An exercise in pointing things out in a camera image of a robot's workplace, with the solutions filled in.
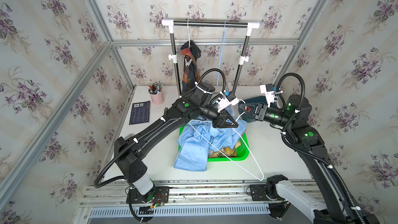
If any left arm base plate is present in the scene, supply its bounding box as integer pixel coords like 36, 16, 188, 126
126, 186, 170, 207

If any light blue wire hanger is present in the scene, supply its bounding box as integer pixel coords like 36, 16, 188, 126
217, 21, 226, 85

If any white hanger of dark shirt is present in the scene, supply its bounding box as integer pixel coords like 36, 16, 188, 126
187, 19, 191, 49

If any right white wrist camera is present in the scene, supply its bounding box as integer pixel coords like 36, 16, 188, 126
260, 84, 283, 108

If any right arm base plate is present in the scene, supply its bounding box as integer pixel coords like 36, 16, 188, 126
248, 184, 279, 201

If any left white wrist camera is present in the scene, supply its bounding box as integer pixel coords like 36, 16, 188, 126
216, 91, 239, 113

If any metal clothes rack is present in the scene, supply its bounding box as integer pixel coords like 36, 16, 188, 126
161, 19, 260, 97

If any dark teal plastic bin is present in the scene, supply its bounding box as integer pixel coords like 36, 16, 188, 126
238, 95, 267, 123

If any dark plaid shirt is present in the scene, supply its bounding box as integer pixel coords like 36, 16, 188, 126
180, 40, 201, 94

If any pink pen cup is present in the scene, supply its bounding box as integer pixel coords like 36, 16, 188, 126
148, 81, 164, 105

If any dark blue booklet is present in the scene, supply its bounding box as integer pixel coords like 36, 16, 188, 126
129, 101, 150, 125

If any yellow plaid shirt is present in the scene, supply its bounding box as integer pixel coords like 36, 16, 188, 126
208, 141, 246, 159

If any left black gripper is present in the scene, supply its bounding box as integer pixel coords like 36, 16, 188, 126
199, 103, 240, 129

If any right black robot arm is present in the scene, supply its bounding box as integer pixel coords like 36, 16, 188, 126
238, 73, 379, 224

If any light blue shirt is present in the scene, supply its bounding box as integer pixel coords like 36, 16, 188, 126
173, 107, 248, 172

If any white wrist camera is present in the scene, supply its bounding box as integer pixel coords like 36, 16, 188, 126
260, 84, 283, 108
216, 91, 239, 113

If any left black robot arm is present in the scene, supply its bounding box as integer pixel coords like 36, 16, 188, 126
93, 68, 239, 196

